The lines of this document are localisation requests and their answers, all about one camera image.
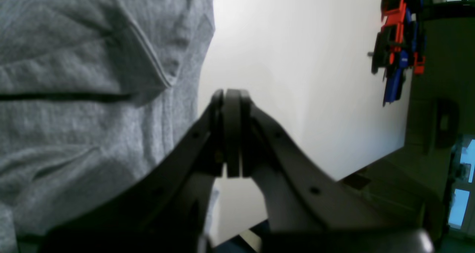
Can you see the grey T-shirt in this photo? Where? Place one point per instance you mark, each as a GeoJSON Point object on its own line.
{"type": "Point", "coordinates": [94, 94]}

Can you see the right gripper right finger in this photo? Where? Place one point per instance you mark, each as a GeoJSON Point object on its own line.
{"type": "Point", "coordinates": [308, 212]}

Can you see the black red clamp tool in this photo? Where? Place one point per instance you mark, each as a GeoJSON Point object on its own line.
{"type": "Point", "coordinates": [401, 41]}

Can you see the blue clamp tool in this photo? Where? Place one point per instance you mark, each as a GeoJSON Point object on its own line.
{"type": "Point", "coordinates": [394, 84]}

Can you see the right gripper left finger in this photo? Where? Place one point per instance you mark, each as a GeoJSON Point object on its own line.
{"type": "Point", "coordinates": [165, 212]}

